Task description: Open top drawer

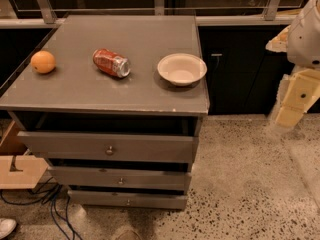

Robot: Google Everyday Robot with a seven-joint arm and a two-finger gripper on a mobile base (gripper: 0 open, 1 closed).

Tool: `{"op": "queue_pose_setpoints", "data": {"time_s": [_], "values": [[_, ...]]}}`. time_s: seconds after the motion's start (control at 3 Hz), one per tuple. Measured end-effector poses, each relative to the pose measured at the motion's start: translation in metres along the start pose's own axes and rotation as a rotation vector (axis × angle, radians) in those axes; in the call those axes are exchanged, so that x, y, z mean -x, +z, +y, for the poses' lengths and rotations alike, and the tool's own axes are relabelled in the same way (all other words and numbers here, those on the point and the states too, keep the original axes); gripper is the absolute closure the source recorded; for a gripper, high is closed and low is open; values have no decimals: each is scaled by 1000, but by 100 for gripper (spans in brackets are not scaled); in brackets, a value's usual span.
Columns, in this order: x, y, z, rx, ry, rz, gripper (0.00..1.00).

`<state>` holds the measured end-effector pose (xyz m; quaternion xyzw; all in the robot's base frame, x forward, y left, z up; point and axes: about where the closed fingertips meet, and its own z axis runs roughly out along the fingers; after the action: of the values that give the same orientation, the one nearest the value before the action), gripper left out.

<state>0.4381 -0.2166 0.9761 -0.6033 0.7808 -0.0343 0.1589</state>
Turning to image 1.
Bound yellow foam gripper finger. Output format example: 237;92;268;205
274;67;320;128

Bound grey top drawer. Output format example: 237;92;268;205
18;131;198;163

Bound grey drawer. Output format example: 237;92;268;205
68;190;187;210
18;131;198;163
48;166;191;191

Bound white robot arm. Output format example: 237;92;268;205
265;0;320;128

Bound grey drawer cabinet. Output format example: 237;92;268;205
0;15;209;197

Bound grey middle drawer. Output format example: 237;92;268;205
48;166;191;191

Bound grey bottom drawer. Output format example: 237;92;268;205
68;190;187;210

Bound black low cabinet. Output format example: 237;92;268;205
197;24;320;116

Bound white paper bowl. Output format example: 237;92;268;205
157;53;207;86

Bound red soda can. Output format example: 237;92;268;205
92;49;130;78

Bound brown shoe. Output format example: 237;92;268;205
115;230;141;240

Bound orange fruit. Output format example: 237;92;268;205
31;51;56;74

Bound metal glass railing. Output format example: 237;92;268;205
0;0;308;29

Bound light wooden box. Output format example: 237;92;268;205
0;121;48;190

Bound white shoe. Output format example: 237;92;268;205
0;218;17;240

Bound blue floor cables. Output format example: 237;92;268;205
0;177;84;240

